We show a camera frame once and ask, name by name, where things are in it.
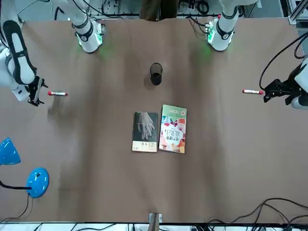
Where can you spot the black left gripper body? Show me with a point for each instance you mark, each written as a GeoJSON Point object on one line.
{"type": "Point", "coordinates": [288, 89]}

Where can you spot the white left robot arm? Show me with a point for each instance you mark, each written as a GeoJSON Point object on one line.
{"type": "Point", "coordinates": [223, 29]}

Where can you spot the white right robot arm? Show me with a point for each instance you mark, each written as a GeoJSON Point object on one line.
{"type": "Point", "coordinates": [19, 67]}

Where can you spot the aluminium frame beam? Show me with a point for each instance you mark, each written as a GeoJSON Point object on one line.
{"type": "Point", "coordinates": [297, 12]}

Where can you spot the grey hands cover book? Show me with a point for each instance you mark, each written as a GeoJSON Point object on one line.
{"type": "Point", "coordinates": [144, 130]}

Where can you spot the colourful juice recipe book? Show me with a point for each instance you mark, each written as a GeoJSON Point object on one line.
{"type": "Point", "coordinates": [172, 130]}

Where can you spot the blue desk lamp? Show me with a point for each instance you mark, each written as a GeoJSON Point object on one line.
{"type": "Point", "coordinates": [37, 183]}

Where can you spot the aluminium frame post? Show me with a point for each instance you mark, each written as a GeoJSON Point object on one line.
{"type": "Point", "coordinates": [155, 222]}

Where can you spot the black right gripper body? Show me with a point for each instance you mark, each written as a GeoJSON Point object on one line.
{"type": "Point", "coordinates": [36, 89]}

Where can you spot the red-capped whiteboard marker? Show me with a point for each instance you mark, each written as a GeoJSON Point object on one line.
{"type": "Point", "coordinates": [251, 91]}
{"type": "Point", "coordinates": [57, 93]}

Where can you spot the person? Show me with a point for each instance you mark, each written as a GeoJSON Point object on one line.
{"type": "Point", "coordinates": [156, 9]}

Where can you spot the black mesh pen holder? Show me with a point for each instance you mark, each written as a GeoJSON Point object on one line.
{"type": "Point", "coordinates": [156, 77]}

